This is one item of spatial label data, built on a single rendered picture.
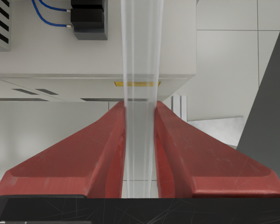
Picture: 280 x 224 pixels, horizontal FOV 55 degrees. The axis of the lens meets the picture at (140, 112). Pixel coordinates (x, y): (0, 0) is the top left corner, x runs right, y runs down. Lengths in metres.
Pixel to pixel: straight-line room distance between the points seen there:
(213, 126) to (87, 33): 0.76
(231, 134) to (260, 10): 0.52
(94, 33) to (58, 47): 0.07
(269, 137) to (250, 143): 0.03
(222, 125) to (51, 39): 0.79
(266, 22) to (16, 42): 0.99
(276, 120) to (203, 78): 0.95
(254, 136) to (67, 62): 0.34
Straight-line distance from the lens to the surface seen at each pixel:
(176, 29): 0.48
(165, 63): 0.46
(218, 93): 1.12
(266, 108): 0.19
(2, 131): 1.19
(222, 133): 1.11
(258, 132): 0.20
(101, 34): 0.44
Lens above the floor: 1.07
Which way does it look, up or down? 87 degrees down
